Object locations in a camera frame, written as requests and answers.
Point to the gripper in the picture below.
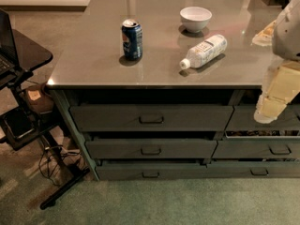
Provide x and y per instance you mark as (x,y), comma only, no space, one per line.
(287,37)

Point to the grey drawer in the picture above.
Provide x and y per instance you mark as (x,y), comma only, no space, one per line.
(245,169)
(150,148)
(125,170)
(258,148)
(128,117)
(243,119)

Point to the grey drawer cabinet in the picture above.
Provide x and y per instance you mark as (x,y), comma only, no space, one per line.
(93,69)

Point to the white plastic bottle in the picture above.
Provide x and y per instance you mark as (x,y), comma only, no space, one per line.
(204,52)

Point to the white bowl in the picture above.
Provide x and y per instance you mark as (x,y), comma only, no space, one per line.
(195,18)

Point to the blue soda can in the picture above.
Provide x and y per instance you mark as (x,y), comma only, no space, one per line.
(132,35)

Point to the brown bag under stand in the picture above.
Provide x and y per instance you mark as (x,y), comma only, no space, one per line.
(38,99)

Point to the black laptop stand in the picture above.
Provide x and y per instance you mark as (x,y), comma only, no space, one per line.
(25,123)

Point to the black laptop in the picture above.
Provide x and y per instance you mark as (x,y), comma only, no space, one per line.
(8,52)

